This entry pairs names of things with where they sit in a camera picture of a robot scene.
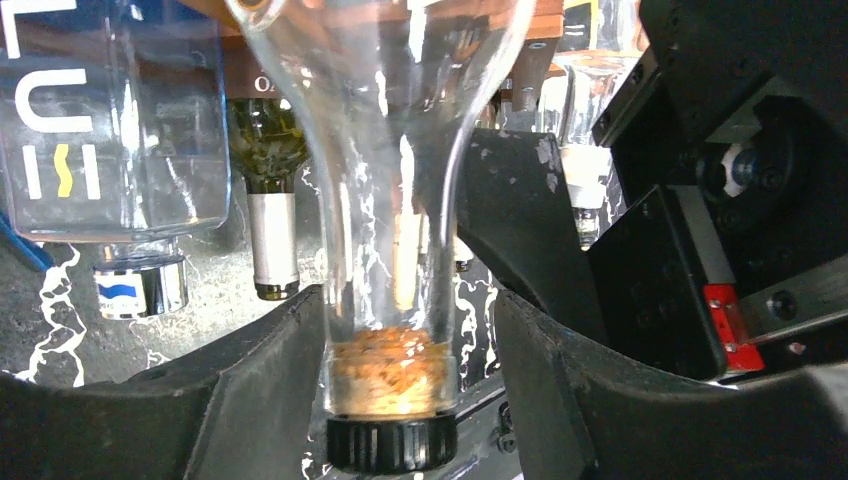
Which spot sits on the blue square glass bottle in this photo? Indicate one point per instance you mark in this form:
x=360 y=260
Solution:
x=113 y=133

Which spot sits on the brown wooden wine rack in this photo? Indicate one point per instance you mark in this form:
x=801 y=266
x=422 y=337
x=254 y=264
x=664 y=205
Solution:
x=531 y=68

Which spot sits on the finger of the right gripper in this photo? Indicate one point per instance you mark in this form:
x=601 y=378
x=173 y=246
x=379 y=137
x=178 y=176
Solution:
x=515 y=213

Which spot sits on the clear bottle black cap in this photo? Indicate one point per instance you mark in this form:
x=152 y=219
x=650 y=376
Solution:
x=388 y=94

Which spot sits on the dark bottle silver cap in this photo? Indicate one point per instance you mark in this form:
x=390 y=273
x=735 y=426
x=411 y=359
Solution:
x=267 y=147

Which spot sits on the dark bottle gold cap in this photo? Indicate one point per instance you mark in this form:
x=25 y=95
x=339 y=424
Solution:
x=462 y=254

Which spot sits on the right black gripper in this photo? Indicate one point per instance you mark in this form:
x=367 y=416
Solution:
x=729 y=140

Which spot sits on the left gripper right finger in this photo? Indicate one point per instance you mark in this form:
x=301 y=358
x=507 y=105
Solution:
x=583 y=411

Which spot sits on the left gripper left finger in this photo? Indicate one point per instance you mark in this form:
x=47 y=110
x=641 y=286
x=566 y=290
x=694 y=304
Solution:
x=237 y=408

